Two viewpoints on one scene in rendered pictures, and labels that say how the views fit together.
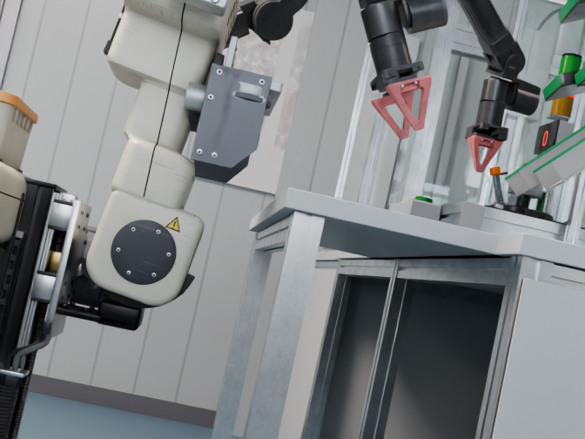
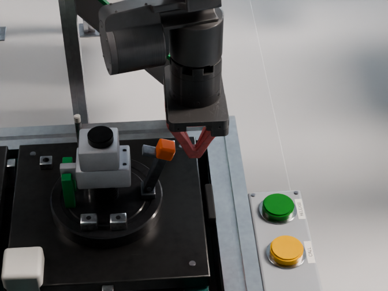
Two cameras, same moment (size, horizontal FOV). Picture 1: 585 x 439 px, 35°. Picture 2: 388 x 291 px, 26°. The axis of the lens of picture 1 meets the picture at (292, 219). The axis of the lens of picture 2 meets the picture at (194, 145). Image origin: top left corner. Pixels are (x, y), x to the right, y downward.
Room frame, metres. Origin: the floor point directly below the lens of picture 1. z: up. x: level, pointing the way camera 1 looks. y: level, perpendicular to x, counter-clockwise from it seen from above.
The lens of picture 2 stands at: (2.74, -0.35, 1.76)
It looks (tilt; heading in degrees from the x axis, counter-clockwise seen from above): 44 degrees down; 182
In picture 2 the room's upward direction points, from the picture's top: straight up
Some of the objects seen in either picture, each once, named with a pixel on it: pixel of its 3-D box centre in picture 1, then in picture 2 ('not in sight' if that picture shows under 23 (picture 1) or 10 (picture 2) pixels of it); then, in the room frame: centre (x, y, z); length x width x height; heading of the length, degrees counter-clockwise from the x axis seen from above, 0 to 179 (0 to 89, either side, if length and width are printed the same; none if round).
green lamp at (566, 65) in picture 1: (569, 68); not in sight; (2.23, -0.58, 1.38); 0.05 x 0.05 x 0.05
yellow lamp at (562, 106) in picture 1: (561, 107); not in sight; (2.23, -0.58, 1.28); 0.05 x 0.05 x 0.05
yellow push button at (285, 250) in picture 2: not in sight; (286, 252); (2.09, -0.26, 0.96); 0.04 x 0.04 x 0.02
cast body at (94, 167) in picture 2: (531, 180); (93, 155); (2.03, -0.50, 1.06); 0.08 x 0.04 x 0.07; 96
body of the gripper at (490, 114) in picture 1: (489, 119); (195, 78); (2.02, -0.38, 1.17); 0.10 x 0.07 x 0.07; 6
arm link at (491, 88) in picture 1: (496, 93); (190, 34); (2.02, -0.38, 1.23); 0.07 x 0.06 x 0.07; 109
